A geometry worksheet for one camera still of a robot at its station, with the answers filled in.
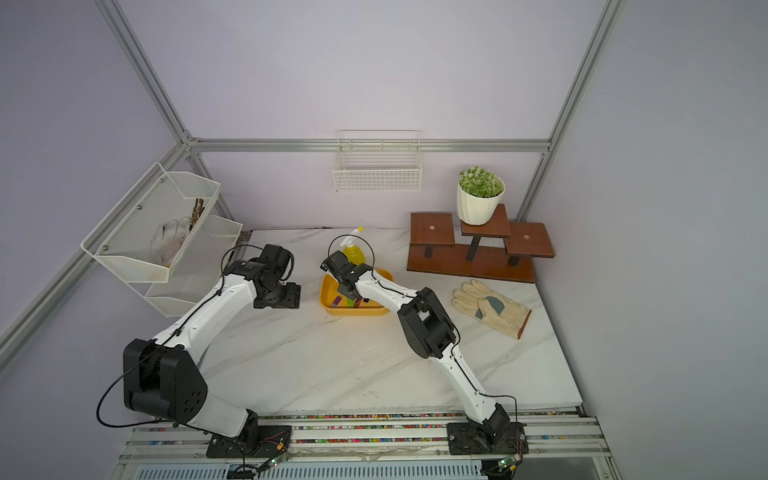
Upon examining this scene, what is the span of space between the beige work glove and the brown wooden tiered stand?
82 millimetres

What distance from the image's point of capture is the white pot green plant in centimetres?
84

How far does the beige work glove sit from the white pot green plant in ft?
0.91

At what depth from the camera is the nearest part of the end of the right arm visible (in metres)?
0.75

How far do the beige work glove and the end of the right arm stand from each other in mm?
408

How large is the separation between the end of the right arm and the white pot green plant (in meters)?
0.35

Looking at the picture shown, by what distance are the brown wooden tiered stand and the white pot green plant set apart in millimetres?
53

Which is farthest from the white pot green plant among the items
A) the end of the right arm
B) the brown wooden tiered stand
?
the end of the right arm

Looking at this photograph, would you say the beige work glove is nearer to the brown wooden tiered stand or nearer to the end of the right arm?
the brown wooden tiered stand

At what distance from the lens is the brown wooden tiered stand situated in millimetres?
940

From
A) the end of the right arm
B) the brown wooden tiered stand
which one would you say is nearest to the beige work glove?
the brown wooden tiered stand

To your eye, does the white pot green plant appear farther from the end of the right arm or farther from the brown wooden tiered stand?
the end of the right arm

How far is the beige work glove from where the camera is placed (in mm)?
951

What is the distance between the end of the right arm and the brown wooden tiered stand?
0.26 metres
